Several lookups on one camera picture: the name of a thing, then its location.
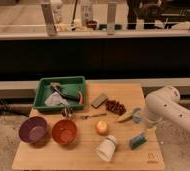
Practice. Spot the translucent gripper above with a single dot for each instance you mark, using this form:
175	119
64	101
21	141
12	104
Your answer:
150	125

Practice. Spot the teal blue sponge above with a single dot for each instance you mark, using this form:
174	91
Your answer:
137	141

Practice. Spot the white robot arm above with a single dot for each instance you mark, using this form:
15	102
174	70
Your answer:
164	103

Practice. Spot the blue small cup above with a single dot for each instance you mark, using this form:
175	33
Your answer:
137	115

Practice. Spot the white plastic cup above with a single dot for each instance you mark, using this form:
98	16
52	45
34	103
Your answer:
106	148

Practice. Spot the yellow banana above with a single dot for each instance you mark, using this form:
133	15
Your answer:
126	116

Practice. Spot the wooden board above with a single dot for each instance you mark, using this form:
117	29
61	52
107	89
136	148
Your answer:
81	155

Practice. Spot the dark red grape bunch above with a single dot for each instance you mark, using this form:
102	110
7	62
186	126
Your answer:
115	107

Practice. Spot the yellow orange fruit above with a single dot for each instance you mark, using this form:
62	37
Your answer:
101	127

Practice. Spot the metal fork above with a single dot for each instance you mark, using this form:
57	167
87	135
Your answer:
84	117

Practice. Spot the grey rectangular block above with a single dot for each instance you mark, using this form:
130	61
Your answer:
99	100

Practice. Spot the orange carrot in tray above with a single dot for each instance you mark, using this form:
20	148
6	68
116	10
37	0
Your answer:
81	100

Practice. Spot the small metal clip object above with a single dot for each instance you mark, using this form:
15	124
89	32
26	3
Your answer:
67	112

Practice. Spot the orange bowl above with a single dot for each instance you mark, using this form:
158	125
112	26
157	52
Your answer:
64	132

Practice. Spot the grey cloth in tray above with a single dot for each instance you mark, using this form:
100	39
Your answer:
56	99

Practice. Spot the green plastic tray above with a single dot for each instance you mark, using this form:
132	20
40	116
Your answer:
71	85

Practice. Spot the dark tool in tray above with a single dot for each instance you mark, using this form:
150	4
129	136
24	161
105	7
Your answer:
57	87

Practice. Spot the purple bowl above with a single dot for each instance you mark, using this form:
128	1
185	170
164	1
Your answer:
33	129

